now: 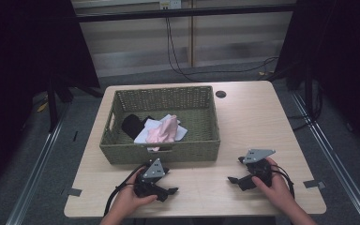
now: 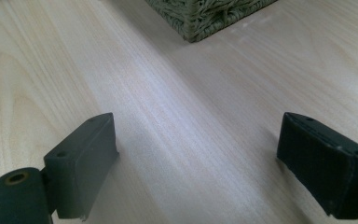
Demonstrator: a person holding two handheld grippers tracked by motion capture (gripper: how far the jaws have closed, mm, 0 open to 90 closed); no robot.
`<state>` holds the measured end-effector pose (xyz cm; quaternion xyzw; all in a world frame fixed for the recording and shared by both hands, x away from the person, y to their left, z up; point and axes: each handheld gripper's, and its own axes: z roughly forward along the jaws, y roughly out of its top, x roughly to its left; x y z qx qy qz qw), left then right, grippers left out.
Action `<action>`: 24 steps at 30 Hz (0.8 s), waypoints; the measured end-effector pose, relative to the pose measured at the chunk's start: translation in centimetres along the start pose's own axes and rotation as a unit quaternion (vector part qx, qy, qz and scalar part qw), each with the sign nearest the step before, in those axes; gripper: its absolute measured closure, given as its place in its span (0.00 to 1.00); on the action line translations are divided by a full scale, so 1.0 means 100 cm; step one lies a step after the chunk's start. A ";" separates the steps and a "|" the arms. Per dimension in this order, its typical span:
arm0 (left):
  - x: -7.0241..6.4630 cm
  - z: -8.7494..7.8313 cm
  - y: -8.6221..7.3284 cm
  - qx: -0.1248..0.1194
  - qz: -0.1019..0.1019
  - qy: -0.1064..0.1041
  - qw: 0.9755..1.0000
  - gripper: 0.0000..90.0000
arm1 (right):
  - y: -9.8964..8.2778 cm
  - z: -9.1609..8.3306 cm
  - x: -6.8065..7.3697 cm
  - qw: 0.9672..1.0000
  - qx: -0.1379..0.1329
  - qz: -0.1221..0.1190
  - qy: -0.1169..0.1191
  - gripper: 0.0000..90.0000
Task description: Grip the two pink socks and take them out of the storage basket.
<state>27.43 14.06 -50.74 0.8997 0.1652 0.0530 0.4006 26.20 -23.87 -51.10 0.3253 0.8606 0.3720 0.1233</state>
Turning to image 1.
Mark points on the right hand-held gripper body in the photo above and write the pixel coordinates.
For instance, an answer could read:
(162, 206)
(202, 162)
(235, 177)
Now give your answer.
(258, 154)

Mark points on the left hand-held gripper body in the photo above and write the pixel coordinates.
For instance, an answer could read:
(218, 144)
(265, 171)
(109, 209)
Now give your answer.
(154, 170)

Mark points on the person's right hand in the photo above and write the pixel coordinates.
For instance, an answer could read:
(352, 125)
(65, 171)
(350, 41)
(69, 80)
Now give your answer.
(278, 190)

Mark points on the person's left hand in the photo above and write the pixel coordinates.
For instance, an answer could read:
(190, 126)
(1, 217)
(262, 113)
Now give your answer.
(126, 200)

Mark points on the pink cloth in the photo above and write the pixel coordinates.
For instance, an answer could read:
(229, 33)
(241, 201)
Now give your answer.
(165, 131)

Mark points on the white cloth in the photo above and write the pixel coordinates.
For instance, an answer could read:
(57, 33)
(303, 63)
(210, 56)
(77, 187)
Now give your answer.
(148, 127)

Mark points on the black cloth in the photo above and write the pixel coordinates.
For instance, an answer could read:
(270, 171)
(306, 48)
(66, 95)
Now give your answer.
(132, 125)

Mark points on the green woven basket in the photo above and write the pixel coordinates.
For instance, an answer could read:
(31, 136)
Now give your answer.
(200, 125)

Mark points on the grey tape piece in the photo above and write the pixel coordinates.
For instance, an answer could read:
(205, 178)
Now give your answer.
(313, 184)
(74, 192)

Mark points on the black metal stand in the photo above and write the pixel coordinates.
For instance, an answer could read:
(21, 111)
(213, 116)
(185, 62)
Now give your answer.
(308, 93)
(52, 103)

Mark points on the yellow floor marker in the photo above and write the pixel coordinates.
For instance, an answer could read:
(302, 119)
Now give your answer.
(42, 107)

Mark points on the black curtain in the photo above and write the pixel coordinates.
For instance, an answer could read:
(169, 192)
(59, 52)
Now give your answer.
(18, 62)
(340, 56)

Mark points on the wooden vertical strip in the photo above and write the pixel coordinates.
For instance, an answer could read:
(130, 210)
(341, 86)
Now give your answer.
(192, 40)

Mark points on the black horizontal bar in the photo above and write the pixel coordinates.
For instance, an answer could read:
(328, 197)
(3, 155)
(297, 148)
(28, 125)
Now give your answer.
(184, 13)

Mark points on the metal floor rail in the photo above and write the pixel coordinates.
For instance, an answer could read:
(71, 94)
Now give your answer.
(340, 165)
(34, 178)

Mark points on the white wall socket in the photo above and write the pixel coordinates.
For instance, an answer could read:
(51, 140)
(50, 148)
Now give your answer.
(170, 4)

